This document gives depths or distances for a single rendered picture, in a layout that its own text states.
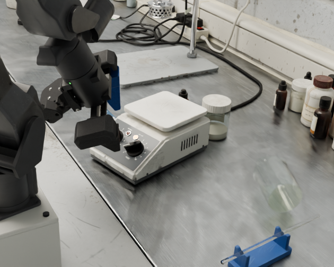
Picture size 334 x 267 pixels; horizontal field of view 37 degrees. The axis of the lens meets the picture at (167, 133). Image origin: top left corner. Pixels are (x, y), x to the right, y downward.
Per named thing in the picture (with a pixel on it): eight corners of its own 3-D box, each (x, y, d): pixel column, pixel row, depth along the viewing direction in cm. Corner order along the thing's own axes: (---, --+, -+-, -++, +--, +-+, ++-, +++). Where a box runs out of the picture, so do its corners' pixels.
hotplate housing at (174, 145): (134, 188, 88) (135, 148, 84) (88, 158, 96) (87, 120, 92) (216, 145, 102) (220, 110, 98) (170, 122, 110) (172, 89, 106)
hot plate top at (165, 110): (165, 133, 89) (166, 128, 89) (121, 110, 97) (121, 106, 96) (209, 113, 97) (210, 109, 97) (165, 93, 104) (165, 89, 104)
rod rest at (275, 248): (242, 279, 70) (245, 260, 68) (226, 265, 72) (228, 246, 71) (292, 254, 75) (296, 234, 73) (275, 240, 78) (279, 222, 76)
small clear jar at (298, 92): (306, 103, 122) (310, 78, 119) (316, 113, 118) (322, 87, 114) (283, 104, 121) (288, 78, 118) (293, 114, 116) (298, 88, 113)
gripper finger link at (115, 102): (119, 64, 85) (86, 73, 86) (119, 79, 83) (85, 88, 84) (133, 91, 90) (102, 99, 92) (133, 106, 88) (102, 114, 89)
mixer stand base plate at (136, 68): (121, 88, 125) (121, 84, 124) (90, 61, 140) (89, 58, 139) (220, 70, 138) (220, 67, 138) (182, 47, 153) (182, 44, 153)
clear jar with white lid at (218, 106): (229, 141, 104) (234, 106, 100) (200, 141, 103) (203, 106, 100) (225, 127, 109) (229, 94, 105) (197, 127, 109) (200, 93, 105)
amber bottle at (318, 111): (328, 134, 109) (336, 97, 105) (324, 141, 106) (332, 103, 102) (311, 130, 110) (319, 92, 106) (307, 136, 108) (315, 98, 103)
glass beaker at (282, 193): (279, 222, 84) (264, 191, 91) (312, 201, 83) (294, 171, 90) (257, 198, 81) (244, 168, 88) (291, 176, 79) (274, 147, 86)
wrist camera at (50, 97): (70, 61, 78) (32, 73, 79) (66, 95, 73) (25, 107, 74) (87, 87, 82) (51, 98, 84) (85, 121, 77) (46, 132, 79)
